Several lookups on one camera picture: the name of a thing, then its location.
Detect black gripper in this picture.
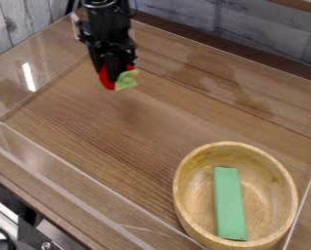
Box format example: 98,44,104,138
77,19,139,83

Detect clear acrylic enclosure wall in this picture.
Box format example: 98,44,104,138
0,15,311,250

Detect clear acrylic corner bracket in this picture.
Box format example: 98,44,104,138
71,12,79,40

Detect red plush fruit green leaf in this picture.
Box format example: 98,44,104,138
98,63,138,92

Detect green rectangular block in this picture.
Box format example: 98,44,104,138
213,166,248,241

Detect wooden bowl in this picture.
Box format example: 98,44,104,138
173,142,297,250

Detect black metal bracket bottom left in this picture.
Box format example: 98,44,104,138
17,218,65,250

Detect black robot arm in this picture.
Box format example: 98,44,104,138
77,0,136,88

